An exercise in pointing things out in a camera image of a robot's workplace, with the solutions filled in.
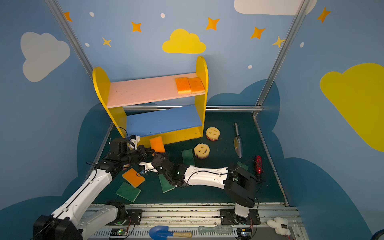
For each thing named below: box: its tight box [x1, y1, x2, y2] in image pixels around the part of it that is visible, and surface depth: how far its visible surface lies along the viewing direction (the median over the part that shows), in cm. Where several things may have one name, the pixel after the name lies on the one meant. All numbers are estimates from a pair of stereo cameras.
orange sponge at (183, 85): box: [175, 77, 192, 94], surface depth 78 cm
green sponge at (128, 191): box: [115, 181, 142, 203], surface depth 83 cm
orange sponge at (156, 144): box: [149, 136, 166, 157], surface depth 84 cm
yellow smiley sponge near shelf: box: [205, 127, 221, 142], surface depth 108 cm
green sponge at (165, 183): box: [158, 173, 176, 193], surface depth 85 cm
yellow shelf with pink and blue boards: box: [92, 56, 209, 147], surface depth 81 cm
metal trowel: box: [233, 122, 243, 159], surface depth 105 cm
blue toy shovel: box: [148, 225, 193, 240], surface depth 72 cm
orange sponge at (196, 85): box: [187, 77, 206, 94], surface depth 78 cm
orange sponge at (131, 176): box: [122, 168, 146, 188], surface depth 87 cm
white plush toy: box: [267, 216, 291, 236], surface depth 72 cm
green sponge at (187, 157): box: [181, 149, 196, 166], surface depth 97 cm
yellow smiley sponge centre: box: [193, 143, 210, 159], surface depth 98 cm
